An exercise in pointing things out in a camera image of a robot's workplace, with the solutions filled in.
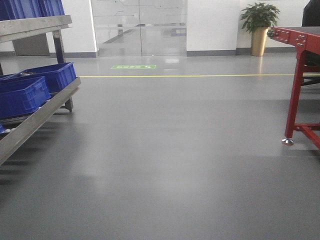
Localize frosted glass door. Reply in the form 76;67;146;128
91;0;188;57

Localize blue plastic crate rear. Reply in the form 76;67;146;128
18;62;77;94

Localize blue plastic crate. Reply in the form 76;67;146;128
0;76;51;119
18;62;77;94

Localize gold plant pot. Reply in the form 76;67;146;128
251;27;269;57

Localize green potted plant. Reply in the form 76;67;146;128
240;2;281;33

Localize blue plastic crate front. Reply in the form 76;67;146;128
0;76;51;119

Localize steel shelving rack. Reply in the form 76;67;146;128
0;15;81;164

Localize blue crates on top shelf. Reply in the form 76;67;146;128
0;0;65;21

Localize red conveyor frame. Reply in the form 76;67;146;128
267;26;320;148

